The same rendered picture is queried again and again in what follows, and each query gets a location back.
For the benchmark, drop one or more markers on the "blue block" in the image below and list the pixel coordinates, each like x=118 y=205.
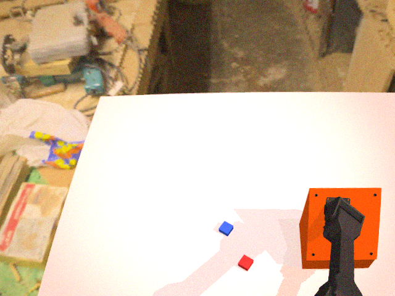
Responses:
x=225 y=228

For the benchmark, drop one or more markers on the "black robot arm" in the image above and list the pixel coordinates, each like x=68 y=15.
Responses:
x=343 y=224

